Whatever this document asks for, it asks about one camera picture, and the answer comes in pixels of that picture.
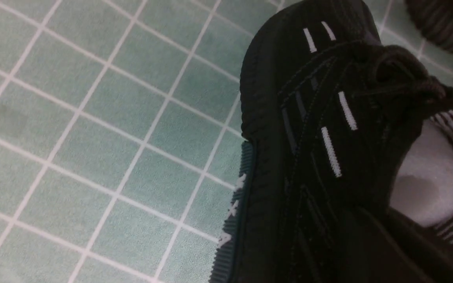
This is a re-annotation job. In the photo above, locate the black sneaker with white stitches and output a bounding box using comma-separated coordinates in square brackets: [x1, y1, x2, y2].
[209, 0, 453, 283]

